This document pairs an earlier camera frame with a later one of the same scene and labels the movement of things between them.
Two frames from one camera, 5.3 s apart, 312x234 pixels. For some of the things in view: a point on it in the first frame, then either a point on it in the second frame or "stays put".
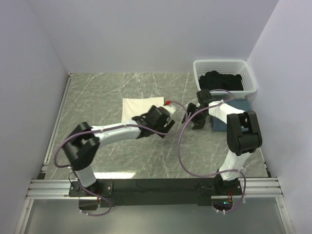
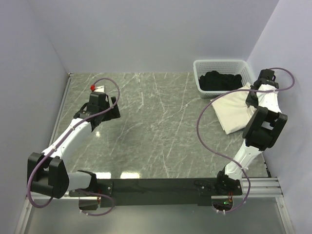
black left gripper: (168, 124) to (114, 108)
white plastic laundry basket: (227, 67) stays put
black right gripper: (195, 114) to (252, 98)
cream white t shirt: (135, 107) to (232, 110)
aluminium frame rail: (253, 188) stays put
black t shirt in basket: (214, 80) stays put
